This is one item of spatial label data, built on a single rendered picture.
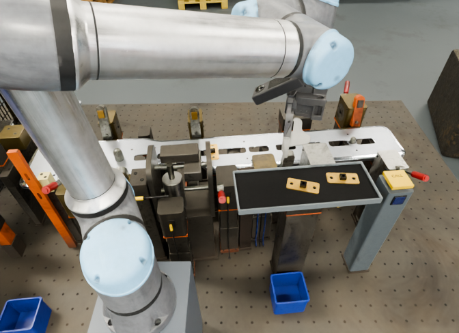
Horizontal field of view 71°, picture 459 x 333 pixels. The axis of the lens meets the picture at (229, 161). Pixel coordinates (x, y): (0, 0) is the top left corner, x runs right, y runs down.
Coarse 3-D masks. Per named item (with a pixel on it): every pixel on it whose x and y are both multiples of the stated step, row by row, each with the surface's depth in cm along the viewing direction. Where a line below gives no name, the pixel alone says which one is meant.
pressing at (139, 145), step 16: (352, 128) 129; (368, 128) 128; (384, 128) 128; (112, 144) 123; (128, 144) 123; (144, 144) 123; (160, 144) 123; (176, 144) 123; (224, 144) 122; (240, 144) 122; (256, 144) 122; (272, 144) 122; (352, 144) 122; (368, 144) 122; (384, 144) 121; (32, 160) 118; (112, 160) 117; (128, 160) 117; (144, 160) 116; (160, 160) 116; (224, 160) 116; (240, 160) 116; (336, 160) 115; (352, 160) 116; (368, 160) 117
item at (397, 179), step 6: (384, 174) 89; (390, 174) 88; (396, 174) 88; (402, 174) 88; (390, 180) 87; (396, 180) 87; (402, 180) 87; (408, 180) 87; (390, 186) 86; (396, 186) 85; (402, 186) 85; (408, 186) 85
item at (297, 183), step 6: (288, 180) 87; (294, 180) 87; (300, 180) 87; (288, 186) 85; (294, 186) 85; (300, 186) 85; (306, 186) 84; (312, 186) 85; (318, 186) 85; (312, 192) 83; (318, 192) 83
